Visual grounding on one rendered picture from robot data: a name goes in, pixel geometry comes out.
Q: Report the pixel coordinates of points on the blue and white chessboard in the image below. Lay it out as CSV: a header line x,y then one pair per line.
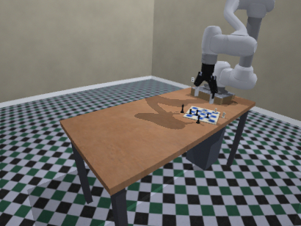
x,y
212,117

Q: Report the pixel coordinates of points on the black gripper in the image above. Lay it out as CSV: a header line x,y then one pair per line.
x,y
206,75

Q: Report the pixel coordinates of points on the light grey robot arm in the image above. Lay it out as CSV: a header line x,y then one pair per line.
x,y
241,43

